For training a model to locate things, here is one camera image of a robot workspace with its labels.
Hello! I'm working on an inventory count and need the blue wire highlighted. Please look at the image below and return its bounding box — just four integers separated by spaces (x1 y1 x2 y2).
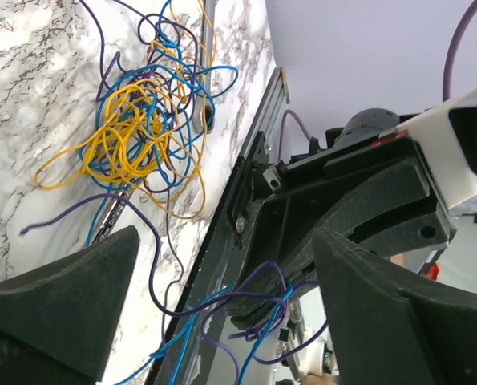
113 280 295 385

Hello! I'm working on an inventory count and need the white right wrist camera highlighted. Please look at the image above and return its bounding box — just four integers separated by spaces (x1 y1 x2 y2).
396 87 477 209

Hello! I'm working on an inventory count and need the silver open-end wrench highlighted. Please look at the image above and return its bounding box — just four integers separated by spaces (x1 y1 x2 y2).
75 1 217 212

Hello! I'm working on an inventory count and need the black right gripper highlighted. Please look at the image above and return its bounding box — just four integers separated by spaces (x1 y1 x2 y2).
229 107 451 282

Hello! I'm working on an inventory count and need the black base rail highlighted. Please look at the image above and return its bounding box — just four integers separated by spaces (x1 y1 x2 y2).
145 132 270 384

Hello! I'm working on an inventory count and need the coloured wire bundle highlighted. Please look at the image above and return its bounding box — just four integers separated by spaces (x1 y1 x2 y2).
19 0 240 249

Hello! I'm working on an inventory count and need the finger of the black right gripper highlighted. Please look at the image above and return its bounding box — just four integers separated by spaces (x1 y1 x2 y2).
225 229 317 330

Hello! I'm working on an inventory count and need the aluminium frame rail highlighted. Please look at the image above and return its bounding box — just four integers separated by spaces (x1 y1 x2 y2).
239 67 288 161

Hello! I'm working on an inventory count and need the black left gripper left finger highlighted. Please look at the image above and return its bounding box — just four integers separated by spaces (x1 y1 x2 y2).
0 226 139 384

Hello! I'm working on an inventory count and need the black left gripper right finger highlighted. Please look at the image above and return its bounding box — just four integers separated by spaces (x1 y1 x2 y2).
312 230 477 384

